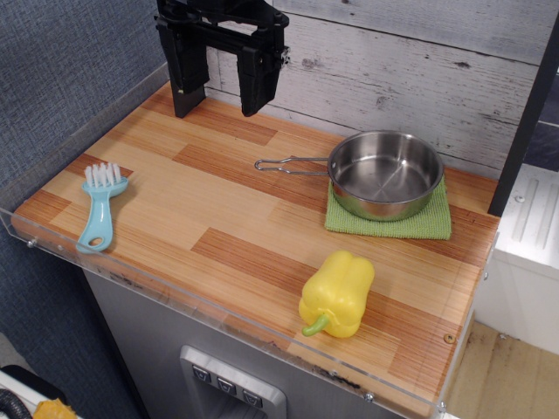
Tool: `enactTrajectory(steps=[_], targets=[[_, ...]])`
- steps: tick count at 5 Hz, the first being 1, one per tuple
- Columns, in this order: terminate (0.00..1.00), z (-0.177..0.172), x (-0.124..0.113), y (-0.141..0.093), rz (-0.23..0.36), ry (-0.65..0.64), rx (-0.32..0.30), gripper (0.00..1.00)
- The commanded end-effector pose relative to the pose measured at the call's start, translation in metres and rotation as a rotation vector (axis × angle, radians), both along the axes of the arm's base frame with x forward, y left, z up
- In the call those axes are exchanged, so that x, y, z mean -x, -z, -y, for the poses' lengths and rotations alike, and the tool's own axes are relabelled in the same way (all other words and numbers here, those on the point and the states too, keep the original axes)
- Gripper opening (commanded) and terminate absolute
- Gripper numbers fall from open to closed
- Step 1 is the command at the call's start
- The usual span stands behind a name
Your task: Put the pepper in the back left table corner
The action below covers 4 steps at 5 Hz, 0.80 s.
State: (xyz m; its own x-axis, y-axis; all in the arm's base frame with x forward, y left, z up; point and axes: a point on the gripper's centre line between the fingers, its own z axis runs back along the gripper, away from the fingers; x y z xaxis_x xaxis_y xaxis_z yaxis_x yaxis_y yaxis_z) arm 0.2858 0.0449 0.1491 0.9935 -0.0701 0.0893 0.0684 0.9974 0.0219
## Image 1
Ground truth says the black vertical post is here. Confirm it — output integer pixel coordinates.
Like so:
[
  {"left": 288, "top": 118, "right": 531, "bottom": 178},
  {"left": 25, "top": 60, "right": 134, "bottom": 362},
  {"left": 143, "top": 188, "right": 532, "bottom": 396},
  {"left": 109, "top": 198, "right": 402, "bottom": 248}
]
[{"left": 487, "top": 17, "right": 558, "bottom": 216}]

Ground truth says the light blue scrub brush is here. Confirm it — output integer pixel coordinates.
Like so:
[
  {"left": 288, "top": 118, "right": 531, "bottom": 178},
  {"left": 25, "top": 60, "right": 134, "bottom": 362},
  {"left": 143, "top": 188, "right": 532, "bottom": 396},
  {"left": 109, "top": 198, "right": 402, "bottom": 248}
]
[{"left": 77, "top": 162, "right": 128, "bottom": 254}]

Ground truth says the yellow toy bell pepper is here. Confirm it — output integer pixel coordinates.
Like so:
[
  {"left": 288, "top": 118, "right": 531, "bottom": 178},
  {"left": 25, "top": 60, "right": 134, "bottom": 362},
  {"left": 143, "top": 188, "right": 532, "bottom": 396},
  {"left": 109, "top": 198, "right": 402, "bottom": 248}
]
[{"left": 299, "top": 251, "right": 375, "bottom": 339}]

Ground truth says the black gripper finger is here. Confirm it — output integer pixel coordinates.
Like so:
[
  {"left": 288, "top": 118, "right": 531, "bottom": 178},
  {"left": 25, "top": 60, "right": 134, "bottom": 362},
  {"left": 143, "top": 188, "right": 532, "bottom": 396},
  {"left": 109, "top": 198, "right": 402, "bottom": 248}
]
[
  {"left": 156, "top": 19, "right": 210, "bottom": 118},
  {"left": 237, "top": 46, "right": 280, "bottom": 117}
]

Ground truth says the stainless steel pan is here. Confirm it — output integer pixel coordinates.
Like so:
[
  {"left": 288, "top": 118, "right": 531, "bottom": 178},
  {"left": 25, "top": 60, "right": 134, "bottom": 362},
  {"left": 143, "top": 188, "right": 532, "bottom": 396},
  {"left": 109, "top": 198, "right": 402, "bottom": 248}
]
[{"left": 254, "top": 130, "right": 444, "bottom": 222}]

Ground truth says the grey toy fridge cabinet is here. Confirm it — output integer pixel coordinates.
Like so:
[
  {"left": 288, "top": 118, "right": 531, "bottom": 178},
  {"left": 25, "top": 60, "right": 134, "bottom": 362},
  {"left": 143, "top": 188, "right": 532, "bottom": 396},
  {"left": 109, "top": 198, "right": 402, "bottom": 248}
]
[{"left": 86, "top": 272, "right": 397, "bottom": 418}]

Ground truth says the yellow object bottom left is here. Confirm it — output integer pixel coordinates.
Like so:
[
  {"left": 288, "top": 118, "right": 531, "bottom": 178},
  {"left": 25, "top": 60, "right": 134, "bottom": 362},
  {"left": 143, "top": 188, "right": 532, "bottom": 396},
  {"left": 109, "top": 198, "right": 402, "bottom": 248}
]
[{"left": 32, "top": 399, "right": 79, "bottom": 419}]

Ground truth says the black hose bottom left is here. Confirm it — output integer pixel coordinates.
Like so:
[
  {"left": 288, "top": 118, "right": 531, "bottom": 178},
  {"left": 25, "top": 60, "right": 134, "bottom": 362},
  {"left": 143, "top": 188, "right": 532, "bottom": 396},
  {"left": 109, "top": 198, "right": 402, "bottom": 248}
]
[{"left": 0, "top": 388, "right": 30, "bottom": 419}]

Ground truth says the clear acrylic table guard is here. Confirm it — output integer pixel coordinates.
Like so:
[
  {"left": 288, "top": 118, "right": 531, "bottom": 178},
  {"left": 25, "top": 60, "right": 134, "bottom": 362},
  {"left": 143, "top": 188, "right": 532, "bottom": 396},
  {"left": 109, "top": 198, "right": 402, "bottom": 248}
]
[{"left": 1, "top": 67, "right": 497, "bottom": 418}]

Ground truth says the white side cabinet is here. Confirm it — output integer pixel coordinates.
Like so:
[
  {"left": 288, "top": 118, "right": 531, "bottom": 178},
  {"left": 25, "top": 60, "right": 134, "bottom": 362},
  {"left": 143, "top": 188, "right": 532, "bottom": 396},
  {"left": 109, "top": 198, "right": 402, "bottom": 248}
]
[{"left": 473, "top": 164, "right": 558, "bottom": 354}]

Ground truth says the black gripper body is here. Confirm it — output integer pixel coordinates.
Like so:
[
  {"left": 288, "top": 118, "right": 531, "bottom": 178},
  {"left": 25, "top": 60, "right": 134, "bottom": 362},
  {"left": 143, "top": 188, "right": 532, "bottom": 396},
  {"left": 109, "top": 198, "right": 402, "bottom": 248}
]
[{"left": 155, "top": 1, "right": 289, "bottom": 69}]

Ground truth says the silver dispenser button panel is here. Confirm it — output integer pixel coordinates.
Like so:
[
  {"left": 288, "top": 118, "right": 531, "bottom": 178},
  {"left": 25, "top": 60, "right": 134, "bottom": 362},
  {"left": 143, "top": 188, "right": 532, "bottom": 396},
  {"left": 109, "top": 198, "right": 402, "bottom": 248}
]
[{"left": 180, "top": 345, "right": 287, "bottom": 418}]

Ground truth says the green cloth mat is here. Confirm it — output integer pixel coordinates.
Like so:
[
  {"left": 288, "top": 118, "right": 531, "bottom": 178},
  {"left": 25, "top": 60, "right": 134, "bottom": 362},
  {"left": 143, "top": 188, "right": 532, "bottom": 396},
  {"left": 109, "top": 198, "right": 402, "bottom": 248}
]
[{"left": 324, "top": 177, "right": 452, "bottom": 240}]

